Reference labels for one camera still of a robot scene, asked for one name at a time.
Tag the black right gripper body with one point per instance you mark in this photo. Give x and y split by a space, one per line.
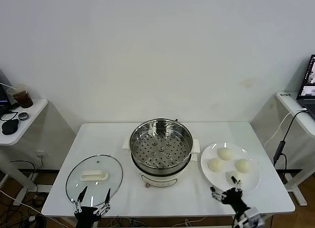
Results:
233 198

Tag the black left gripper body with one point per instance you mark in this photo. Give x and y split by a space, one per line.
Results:
86 215

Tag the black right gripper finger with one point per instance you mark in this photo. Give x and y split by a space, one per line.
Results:
238 185
216 195

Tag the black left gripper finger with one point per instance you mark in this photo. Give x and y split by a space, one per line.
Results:
107 199
80 199

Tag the white steamed baozi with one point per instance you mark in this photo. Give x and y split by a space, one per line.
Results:
233 175
225 154
215 165
243 165

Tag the perforated steel steamer basket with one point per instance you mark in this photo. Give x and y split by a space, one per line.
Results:
161 149

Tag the white round plate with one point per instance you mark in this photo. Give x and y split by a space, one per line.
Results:
230 188

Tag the white electric cooker base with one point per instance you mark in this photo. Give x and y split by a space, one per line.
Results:
160 180

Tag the grey round puck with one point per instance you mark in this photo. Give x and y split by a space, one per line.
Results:
23 116

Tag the black computer mouse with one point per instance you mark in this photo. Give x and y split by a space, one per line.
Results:
9 127

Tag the plastic cup of iced coffee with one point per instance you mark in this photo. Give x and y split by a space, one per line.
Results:
22 98

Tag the open black laptop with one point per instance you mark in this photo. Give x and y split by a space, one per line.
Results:
307 90

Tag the dark monitor with blue strip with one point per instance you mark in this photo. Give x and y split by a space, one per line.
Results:
3 95

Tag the white drinking straw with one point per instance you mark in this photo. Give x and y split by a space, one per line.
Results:
6 85

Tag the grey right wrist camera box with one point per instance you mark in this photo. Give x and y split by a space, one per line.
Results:
254 217

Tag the white wall socket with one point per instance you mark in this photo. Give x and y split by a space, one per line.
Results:
40 154

